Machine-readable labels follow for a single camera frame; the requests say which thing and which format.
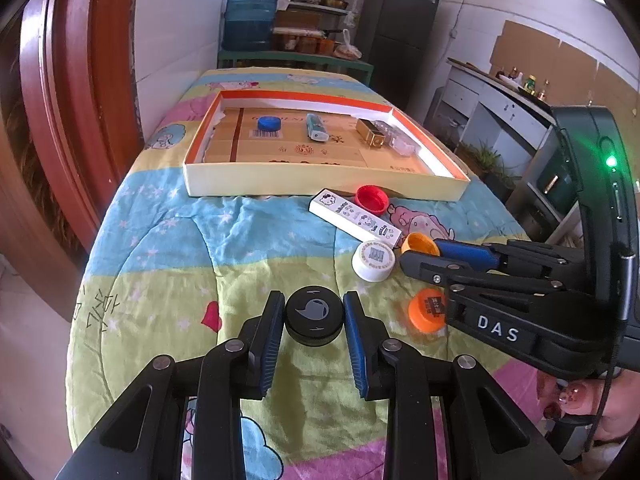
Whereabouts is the red-brown wooden door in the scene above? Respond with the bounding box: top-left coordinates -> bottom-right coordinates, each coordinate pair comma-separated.
0,0 -> 146,321

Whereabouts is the teal kitchen appliance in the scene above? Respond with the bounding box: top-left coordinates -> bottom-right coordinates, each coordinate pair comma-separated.
532,147 -> 581,211

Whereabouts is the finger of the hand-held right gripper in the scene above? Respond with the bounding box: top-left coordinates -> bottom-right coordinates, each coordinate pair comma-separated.
433,239 -> 585,282
399,251 -> 597,302

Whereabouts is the black bottle cap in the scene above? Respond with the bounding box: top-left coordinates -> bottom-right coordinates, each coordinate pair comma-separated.
285,286 -> 346,347

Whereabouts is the green low table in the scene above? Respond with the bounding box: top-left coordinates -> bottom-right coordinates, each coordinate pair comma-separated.
217,49 -> 375,86

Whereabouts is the kitchen counter with cabinets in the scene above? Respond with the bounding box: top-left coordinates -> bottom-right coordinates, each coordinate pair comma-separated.
437,57 -> 586,241

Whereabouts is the gold box with clear lid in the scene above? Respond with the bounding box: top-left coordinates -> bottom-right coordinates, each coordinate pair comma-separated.
355,117 -> 418,157

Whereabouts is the potted plant in dark pot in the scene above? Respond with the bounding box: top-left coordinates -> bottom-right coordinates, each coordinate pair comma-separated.
482,162 -> 523,203

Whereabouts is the person's right hand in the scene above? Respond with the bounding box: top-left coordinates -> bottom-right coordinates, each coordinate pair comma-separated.
536,369 -> 640,445

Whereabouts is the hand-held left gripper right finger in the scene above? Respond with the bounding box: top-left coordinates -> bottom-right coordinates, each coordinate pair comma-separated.
342,291 -> 571,480

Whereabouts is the teal lighter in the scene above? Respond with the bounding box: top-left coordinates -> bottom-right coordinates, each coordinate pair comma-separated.
305,113 -> 329,143

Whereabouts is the potted plant in brown box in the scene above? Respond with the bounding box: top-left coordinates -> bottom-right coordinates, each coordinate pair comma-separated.
457,142 -> 503,181

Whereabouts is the red bottle cap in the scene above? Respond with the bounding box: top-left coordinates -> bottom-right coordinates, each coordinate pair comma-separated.
355,185 -> 390,214

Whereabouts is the cardboard sheet on wall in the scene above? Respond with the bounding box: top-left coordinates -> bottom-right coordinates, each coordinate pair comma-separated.
487,20 -> 640,111

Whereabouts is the plastic bag of food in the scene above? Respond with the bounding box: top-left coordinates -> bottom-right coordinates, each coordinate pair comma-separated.
334,29 -> 362,60

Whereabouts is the plain orange bottle cap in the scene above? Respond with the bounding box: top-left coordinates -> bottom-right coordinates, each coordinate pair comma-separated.
401,232 -> 439,256

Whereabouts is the shallow cardboard tray box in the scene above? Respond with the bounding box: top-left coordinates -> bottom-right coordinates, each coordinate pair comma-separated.
182,90 -> 472,203

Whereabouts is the white cartoon print lighter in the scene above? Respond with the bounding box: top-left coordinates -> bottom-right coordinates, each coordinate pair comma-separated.
308,188 -> 403,249

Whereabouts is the black cable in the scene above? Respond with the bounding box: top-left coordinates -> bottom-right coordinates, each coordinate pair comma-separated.
591,245 -> 636,461

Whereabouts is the cartoon printed blanket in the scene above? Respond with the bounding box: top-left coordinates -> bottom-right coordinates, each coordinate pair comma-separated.
65,66 -> 551,480

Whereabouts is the blue water jug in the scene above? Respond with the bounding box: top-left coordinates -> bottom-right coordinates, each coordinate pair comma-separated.
221,0 -> 281,52

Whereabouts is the white metal shelf rack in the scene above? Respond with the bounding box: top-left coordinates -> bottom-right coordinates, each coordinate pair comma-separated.
260,0 -> 360,57

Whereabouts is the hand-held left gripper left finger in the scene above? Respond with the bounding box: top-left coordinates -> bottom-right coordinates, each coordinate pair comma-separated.
55,290 -> 287,480

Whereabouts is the orange bottle cap with label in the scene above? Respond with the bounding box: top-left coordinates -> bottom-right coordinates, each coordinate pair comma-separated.
407,287 -> 449,332

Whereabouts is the white bottle cap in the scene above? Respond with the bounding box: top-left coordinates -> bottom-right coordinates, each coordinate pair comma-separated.
351,241 -> 396,282

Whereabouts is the dark grey refrigerator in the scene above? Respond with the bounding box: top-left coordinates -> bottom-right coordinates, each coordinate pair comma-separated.
352,0 -> 442,111

